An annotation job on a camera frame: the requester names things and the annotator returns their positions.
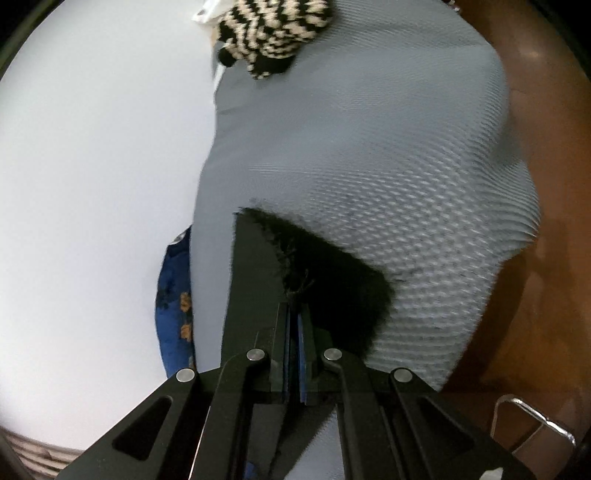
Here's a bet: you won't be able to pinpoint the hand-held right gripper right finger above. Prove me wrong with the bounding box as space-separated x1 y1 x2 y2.
298 307 537 480

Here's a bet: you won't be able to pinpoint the chrome metal handle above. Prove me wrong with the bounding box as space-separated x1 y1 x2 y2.
489 394 578 459

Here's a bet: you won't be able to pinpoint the brown wooden panel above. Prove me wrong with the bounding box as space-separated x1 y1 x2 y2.
0 425 78 477

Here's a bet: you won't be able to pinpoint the black pants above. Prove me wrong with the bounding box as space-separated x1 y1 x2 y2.
222 207 399 480

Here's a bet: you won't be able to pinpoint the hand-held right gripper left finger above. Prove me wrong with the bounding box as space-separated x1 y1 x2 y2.
55 302 293 480

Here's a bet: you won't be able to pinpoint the grey textured mattress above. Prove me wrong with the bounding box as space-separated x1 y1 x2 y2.
188 0 541 480

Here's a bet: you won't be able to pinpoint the blue floral pillow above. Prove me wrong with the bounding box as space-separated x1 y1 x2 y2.
154 225 197 377

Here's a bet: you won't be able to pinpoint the black and cream striped knit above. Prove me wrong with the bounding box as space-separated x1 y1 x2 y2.
216 0 336 80

